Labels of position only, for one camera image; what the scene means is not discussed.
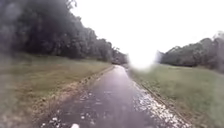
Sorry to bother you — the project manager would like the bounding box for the row of trees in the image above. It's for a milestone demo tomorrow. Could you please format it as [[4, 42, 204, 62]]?
[[155, 31, 224, 73]]

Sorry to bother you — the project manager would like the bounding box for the grass field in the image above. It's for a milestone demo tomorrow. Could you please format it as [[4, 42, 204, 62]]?
[[126, 63, 224, 128]]

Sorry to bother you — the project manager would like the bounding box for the dense dark wood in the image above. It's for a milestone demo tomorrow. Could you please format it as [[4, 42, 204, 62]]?
[[0, 0, 129, 65]]

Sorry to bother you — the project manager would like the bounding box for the grass verge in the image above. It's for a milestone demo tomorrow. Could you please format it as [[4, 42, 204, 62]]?
[[0, 53, 115, 128]]

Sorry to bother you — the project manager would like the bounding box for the wet grey asphalt path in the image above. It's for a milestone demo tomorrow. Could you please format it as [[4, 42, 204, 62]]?
[[39, 64, 194, 128]]

